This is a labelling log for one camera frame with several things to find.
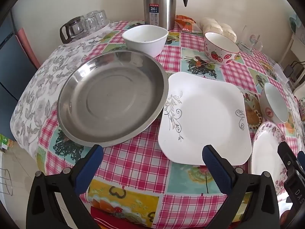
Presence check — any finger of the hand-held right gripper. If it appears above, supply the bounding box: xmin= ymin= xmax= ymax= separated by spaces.
xmin=277 ymin=142 xmax=299 ymax=173
xmin=297 ymin=151 xmax=305 ymax=172

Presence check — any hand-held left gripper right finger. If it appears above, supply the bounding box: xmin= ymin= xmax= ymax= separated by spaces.
xmin=202 ymin=144 xmax=280 ymax=229

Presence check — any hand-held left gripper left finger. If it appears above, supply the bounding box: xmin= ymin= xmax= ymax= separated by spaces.
xmin=26 ymin=144 xmax=104 ymax=229

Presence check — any pink floral round plate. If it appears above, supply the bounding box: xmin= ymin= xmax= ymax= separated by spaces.
xmin=251 ymin=121 xmax=290 ymax=196

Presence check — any small white bowl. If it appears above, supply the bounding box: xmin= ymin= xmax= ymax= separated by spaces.
xmin=260 ymin=83 xmax=289 ymax=124

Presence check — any white square plate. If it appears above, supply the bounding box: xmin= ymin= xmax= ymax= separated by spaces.
xmin=158 ymin=72 xmax=252 ymax=166

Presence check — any stainless steel round plate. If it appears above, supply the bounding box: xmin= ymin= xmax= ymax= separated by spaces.
xmin=57 ymin=51 xmax=169 ymax=148

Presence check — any strawberry print bowl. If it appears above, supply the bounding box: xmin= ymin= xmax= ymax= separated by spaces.
xmin=204 ymin=32 xmax=240 ymax=65

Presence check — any white square bowl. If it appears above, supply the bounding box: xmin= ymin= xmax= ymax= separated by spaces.
xmin=122 ymin=25 xmax=169 ymax=58

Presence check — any person's right hand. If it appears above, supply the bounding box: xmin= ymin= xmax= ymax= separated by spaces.
xmin=280 ymin=210 xmax=293 ymax=229

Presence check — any pink checked tablecloth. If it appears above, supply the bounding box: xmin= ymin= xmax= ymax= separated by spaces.
xmin=36 ymin=20 xmax=301 ymax=229

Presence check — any white power strip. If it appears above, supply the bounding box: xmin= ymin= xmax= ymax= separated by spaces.
xmin=274 ymin=63 xmax=290 ymax=81

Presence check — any black charger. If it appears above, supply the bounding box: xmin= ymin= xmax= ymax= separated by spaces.
xmin=283 ymin=65 xmax=296 ymax=79

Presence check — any green box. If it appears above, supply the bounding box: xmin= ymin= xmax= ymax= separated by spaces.
xmin=0 ymin=134 xmax=16 ymax=152

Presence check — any white chair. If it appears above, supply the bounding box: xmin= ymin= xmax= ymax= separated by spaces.
xmin=278 ymin=32 xmax=305 ymax=86

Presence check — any clear glass mug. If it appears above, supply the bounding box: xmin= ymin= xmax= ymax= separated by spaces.
xmin=236 ymin=25 xmax=263 ymax=53

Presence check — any dark blue cabinet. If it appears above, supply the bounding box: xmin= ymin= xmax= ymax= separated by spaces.
xmin=0 ymin=12 xmax=36 ymax=105

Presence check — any white tray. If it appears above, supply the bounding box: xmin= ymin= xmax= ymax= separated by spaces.
xmin=64 ymin=20 xmax=111 ymax=45

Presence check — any pink board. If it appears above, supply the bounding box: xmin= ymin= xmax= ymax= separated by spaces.
xmin=15 ymin=27 xmax=41 ymax=69

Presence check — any bag of steamed buns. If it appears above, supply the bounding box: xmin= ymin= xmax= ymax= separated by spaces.
xmin=200 ymin=17 xmax=237 ymax=42

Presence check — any clear glass cup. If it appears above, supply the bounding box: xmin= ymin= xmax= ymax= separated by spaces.
xmin=95 ymin=10 xmax=110 ymax=28
xmin=84 ymin=11 xmax=100 ymax=32

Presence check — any orange snack packet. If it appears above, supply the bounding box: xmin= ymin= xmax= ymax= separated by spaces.
xmin=176 ymin=15 xmax=203 ymax=33

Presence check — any stainless steel thermos jug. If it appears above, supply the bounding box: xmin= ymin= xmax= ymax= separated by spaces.
xmin=143 ymin=0 xmax=189 ymax=31

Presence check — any metal wire rack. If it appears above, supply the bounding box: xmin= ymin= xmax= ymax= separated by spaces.
xmin=0 ymin=168 xmax=13 ymax=196

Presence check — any glass carafe with black handle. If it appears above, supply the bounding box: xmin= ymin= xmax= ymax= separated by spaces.
xmin=59 ymin=16 xmax=87 ymax=44

